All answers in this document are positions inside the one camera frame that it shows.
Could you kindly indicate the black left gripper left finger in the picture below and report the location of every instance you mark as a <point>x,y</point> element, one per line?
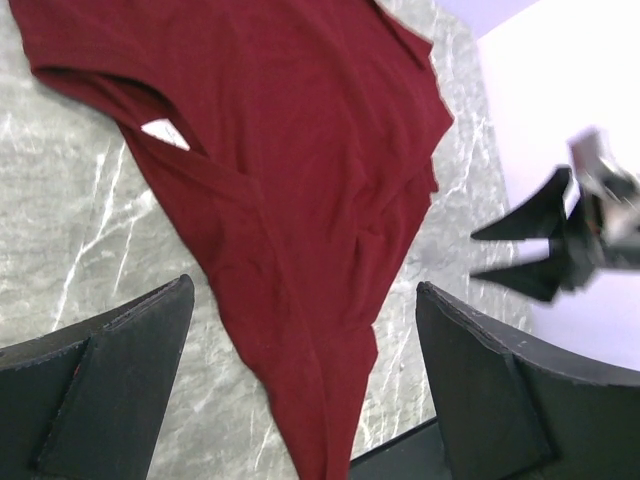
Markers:
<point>88,401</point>

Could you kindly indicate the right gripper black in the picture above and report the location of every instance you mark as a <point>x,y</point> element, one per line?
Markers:
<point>597,196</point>

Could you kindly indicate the dark red t shirt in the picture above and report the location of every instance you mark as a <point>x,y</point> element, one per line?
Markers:
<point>290,143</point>

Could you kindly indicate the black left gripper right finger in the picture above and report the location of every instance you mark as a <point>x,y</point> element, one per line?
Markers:
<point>512,406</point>

